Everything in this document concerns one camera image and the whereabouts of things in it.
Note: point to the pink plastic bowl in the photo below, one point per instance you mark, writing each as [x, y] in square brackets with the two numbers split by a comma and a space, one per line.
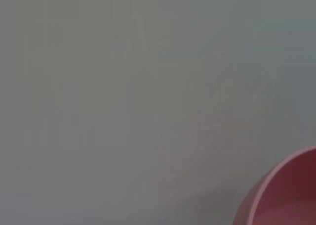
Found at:
[288, 190]

